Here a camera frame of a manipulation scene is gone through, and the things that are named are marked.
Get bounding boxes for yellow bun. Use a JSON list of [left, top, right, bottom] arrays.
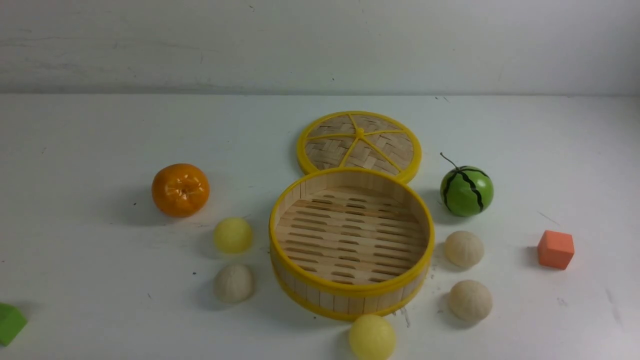
[[213, 217, 253, 254], [349, 314, 397, 360]]

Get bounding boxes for white bun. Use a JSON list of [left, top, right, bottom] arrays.
[[447, 279, 493, 324], [443, 230, 485, 269], [213, 263, 255, 304]]

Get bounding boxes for yellow bun front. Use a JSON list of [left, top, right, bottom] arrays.
[[349, 314, 397, 360]]

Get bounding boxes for woven bamboo steamer lid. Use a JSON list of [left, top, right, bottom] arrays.
[[295, 111, 423, 183]]

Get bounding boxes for bamboo steamer tray yellow rim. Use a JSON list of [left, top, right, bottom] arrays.
[[269, 167, 435, 321]]

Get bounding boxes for orange toy tangerine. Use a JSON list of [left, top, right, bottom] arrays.
[[151, 162, 211, 218]]

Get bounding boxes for green toy watermelon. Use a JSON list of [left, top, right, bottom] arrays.
[[439, 152, 494, 217]]

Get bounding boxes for orange foam cube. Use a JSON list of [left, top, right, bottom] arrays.
[[537, 230, 575, 271]]

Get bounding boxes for green block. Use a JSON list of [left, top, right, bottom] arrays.
[[0, 303, 28, 347]]

